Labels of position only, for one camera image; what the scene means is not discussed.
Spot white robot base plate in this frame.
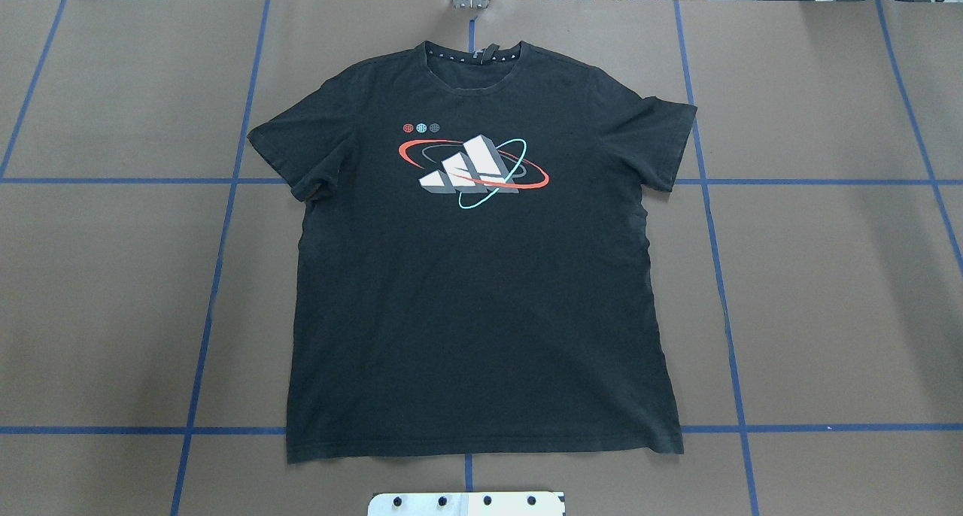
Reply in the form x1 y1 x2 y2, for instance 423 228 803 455
366 490 567 515

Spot black t-shirt with logo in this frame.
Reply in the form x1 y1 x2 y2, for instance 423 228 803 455
248 41 696 464

